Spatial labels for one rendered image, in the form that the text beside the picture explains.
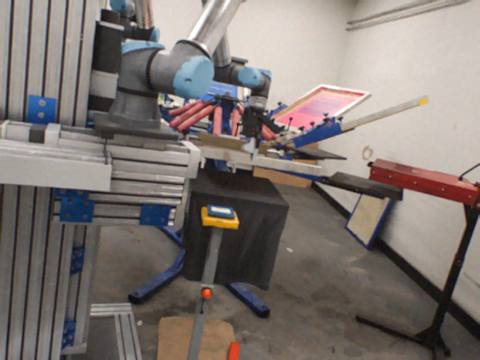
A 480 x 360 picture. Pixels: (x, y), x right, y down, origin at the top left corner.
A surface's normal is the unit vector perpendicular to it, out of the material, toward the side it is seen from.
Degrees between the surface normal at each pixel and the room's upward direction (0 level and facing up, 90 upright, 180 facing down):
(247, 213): 100
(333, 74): 90
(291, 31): 90
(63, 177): 90
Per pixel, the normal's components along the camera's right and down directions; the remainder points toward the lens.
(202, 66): 0.83, 0.38
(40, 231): 0.35, 0.29
